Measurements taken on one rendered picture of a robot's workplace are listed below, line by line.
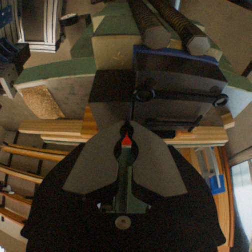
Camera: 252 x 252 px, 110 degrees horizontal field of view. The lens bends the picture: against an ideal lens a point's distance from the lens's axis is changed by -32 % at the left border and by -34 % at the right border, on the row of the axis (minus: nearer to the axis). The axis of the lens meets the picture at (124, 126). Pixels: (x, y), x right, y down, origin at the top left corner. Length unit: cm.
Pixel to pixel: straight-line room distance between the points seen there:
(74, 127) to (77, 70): 17
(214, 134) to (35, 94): 50
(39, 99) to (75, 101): 8
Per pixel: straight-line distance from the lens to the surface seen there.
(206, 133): 43
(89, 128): 27
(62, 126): 38
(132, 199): 39
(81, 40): 39
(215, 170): 111
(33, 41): 115
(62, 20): 44
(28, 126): 46
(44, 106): 32
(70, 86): 27
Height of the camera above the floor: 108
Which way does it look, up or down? 28 degrees down
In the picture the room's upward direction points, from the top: 178 degrees counter-clockwise
